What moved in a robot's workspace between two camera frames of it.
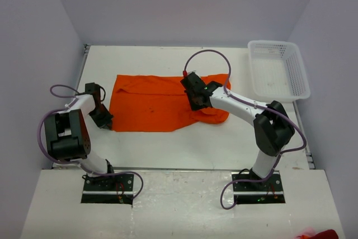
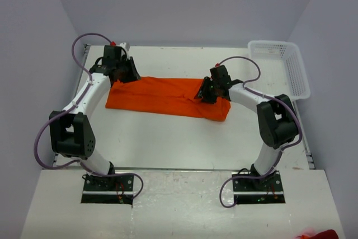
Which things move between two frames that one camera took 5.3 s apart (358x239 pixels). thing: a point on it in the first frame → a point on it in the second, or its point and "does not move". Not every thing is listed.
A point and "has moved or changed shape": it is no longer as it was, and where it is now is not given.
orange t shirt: (146, 102) has moved or changed shape
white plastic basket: (277, 70) does not move
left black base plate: (117, 189) does not move
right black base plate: (268, 191) does not move
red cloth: (328, 234) does not move
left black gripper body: (100, 116) → (127, 72)
